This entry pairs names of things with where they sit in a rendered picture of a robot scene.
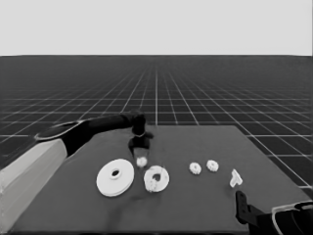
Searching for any small white T-shaped piece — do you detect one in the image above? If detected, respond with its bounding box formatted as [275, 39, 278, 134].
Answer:
[229, 167, 244, 189]

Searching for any large thick white disc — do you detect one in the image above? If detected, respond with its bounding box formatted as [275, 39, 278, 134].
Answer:
[96, 158, 135, 198]

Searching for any white round carrier with pins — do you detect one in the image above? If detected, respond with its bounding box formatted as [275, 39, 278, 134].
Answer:
[143, 164, 170, 194]

